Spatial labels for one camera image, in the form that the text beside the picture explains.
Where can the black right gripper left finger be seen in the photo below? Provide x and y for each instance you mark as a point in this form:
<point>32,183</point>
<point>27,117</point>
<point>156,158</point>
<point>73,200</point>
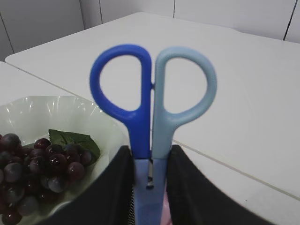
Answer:
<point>106,201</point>

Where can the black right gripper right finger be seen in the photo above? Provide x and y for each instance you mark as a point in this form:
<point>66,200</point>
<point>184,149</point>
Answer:
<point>195,200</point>

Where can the blue scissors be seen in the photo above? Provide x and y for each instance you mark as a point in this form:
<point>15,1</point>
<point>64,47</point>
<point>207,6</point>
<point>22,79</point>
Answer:
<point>151,127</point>

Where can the purple artificial grape bunch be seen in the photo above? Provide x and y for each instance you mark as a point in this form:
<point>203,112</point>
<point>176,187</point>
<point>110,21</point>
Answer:
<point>39,174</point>

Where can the pink purple scissors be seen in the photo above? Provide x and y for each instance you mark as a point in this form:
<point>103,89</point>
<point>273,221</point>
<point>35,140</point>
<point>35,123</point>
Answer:
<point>166,216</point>

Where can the green wavy plastic plate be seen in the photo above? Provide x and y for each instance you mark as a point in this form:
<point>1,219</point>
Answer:
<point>32,117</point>

